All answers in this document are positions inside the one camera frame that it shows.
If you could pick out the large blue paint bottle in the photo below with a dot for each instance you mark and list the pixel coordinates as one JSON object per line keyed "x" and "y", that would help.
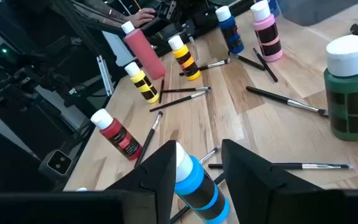
{"x": 274, "y": 7}

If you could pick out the person's hand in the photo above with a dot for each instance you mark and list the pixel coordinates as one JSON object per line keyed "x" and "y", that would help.
{"x": 143, "y": 17}

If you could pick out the silver metal bracket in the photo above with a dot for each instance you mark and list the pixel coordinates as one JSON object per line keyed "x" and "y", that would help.
{"x": 105, "y": 76}

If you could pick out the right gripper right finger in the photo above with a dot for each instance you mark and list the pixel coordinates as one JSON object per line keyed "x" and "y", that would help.
{"x": 247, "y": 186}

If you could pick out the black aluminium table frame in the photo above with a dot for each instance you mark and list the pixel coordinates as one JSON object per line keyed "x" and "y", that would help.
{"x": 79, "y": 29}

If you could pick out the dark green paint bottle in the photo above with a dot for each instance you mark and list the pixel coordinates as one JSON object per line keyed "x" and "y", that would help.
{"x": 350, "y": 102}

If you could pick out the light blue paint bottle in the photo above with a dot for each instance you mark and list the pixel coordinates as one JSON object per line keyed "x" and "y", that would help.
{"x": 190, "y": 182}

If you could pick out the small dark blue paint bottle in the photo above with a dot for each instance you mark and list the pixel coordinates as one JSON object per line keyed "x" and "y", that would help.
{"x": 228, "y": 26}

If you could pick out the grey translucent plastic bin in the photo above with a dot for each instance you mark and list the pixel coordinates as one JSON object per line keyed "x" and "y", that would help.
{"x": 315, "y": 11}

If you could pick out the small red paint bottle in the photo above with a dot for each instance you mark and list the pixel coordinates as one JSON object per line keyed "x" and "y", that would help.
{"x": 112, "y": 129}

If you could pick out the large coral red paint bottle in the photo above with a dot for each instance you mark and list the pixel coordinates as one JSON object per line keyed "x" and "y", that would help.
{"x": 145, "y": 53}

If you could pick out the small pink paint bottle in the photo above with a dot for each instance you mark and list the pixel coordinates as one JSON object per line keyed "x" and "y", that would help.
{"x": 264, "y": 24}

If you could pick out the small grey stereo camera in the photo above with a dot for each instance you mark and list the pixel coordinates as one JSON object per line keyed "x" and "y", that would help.
{"x": 57, "y": 161}

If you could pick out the deep yellow paint bottle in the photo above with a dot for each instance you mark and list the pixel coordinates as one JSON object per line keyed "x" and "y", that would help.
{"x": 182, "y": 51}

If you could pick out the lemon yellow paint bottle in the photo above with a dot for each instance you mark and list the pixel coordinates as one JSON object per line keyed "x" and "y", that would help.
{"x": 137, "y": 77}

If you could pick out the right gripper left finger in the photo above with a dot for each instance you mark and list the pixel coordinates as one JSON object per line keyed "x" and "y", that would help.
{"x": 157, "y": 174}

